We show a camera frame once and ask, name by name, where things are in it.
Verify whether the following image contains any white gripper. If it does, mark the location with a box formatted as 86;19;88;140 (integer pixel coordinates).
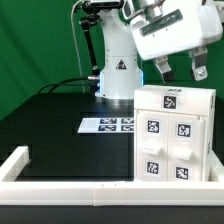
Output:
130;0;223;83

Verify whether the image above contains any white box part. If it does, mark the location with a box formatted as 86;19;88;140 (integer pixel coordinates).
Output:
134;85;216;116

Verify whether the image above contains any small white door part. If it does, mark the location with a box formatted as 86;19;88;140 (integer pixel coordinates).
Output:
135;110;168;181

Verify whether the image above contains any grey hanging cable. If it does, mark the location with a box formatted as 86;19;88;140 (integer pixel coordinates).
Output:
70;0;86;94

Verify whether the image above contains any white door panel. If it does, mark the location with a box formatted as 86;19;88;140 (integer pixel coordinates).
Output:
167;115;205;182

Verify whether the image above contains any white marker base plate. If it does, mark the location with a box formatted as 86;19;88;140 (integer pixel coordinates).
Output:
78;117;134;134

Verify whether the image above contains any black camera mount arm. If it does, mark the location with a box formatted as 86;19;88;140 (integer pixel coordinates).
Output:
79;0;100;75

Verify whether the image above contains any black cable bundle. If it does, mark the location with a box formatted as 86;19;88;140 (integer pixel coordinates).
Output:
37;77;101;95

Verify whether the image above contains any white U-shaped table frame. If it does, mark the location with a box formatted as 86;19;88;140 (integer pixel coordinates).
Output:
0;146;224;206

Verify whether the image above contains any white cabinet body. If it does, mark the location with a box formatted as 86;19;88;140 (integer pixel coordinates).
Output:
134;109;214;181

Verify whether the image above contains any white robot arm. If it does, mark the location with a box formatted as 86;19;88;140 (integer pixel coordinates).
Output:
89;0;223;100

